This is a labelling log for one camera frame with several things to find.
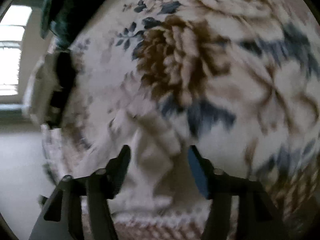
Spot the white long-sleeve garment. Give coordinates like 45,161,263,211
109,109,205,213

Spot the stack of folded clothes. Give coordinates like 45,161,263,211
22,49,76,126

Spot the floral bed blanket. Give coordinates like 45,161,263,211
42,0,319,239

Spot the window with metal bars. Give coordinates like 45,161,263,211
1,5,33,103

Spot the dark teal blanket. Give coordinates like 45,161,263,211
41,0,105,50

